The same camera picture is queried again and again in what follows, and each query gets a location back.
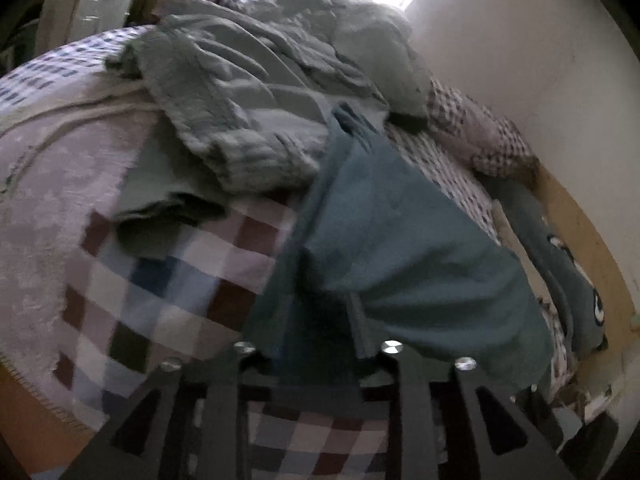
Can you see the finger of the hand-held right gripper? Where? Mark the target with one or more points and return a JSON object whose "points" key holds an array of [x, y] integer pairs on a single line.
{"points": [[542, 415]]}

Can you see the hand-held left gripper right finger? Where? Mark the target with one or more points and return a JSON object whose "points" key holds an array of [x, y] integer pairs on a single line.
{"points": [[361, 330]]}

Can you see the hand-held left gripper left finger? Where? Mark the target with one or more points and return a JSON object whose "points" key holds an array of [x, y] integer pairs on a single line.
{"points": [[225, 410]]}

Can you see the dark teal sweatshirt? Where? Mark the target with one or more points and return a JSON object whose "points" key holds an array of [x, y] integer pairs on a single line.
{"points": [[400, 240]]}

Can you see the pale grey-green knit garment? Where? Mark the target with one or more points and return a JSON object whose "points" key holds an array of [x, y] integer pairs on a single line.
{"points": [[200, 110]]}

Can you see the dark teal cartoon long pillow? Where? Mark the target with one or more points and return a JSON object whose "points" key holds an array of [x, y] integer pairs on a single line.
{"points": [[560, 260]]}

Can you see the beige folded cloth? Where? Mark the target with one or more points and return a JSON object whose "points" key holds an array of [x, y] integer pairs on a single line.
{"points": [[505, 222]]}

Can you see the checkered folded quilt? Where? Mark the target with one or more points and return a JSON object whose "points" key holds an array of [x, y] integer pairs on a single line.
{"points": [[480, 130]]}

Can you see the light blue hoodie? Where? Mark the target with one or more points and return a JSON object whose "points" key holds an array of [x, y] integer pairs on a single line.
{"points": [[310, 60]]}

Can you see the pale grey duvet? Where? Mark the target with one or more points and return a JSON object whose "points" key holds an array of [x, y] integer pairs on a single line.
{"points": [[380, 55]]}

